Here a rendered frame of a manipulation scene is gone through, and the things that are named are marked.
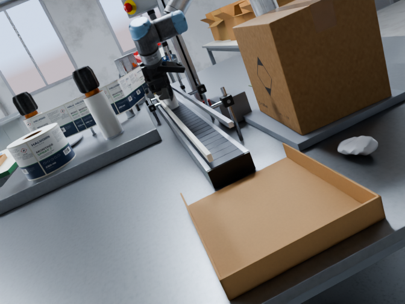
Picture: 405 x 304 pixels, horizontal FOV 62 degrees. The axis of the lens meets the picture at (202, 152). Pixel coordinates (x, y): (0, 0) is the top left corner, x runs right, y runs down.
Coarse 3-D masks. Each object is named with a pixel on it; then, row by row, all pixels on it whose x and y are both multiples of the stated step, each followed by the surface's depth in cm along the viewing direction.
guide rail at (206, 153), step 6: (156, 96) 168; (162, 102) 148; (168, 108) 132; (174, 114) 120; (174, 120) 118; (180, 126) 105; (186, 132) 95; (192, 138) 88; (198, 144) 83; (204, 150) 77; (204, 156) 79; (210, 156) 75
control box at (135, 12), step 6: (126, 0) 145; (132, 0) 144; (138, 0) 143; (144, 0) 143; (150, 0) 142; (156, 0) 141; (132, 6) 146; (138, 6) 145; (144, 6) 144; (150, 6) 143; (156, 6) 144; (126, 12) 149; (132, 12) 147; (138, 12) 146; (144, 12) 149
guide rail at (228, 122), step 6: (180, 90) 129; (186, 96) 116; (192, 102) 109; (198, 102) 101; (204, 108) 93; (210, 108) 90; (210, 114) 88; (216, 114) 83; (222, 120) 77; (228, 120) 75; (228, 126) 74
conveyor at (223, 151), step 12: (180, 108) 140; (180, 120) 123; (192, 120) 117; (192, 132) 105; (204, 132) 100; (216, 132) 96; (192, 144) 95; (204, 144) 91; (216, 144) 88; (228, 144) 85; (216, 156) 81; (228, 156) 78
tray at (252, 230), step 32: (288, 160) 75; (224, 192) 73; (256, 192) 68; (288, 192) 64; (320, 192) 60; (352, 192) 55; (224, 224) 63; (256, 224) 59; (288, 224) 56; (320, 224) 53; (352, 224) 48; (224, 256) 55; (256, 256) 52; (288, 256) 47; (224, 288) 46
